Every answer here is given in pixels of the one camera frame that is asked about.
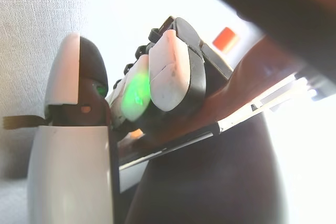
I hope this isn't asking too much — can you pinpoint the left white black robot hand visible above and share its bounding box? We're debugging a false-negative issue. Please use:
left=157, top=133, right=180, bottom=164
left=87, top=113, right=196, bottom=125
left=27, top=16, right=289, bottom=224

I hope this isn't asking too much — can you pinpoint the brown flat ribbon cable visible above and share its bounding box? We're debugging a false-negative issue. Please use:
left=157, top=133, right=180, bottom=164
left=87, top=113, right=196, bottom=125
left=3, top=115, right=49, bottom=130

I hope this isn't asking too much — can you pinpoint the orange half-cylinder block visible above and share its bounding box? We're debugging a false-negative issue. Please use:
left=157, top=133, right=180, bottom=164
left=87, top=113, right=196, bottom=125
left=212, top=26, right=240, bottom=55

